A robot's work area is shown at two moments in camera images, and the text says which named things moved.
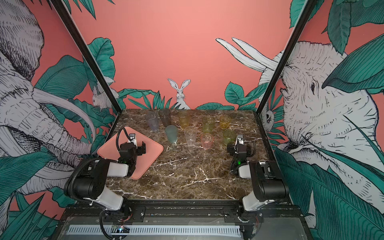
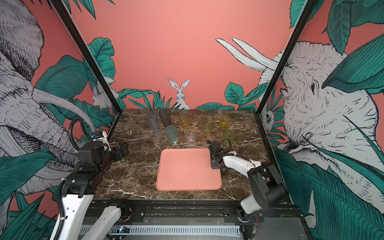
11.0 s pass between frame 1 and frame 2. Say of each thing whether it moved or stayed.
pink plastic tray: moved
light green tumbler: stayed
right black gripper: moved
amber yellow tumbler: stayed
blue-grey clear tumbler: stayed
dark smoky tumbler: stayed
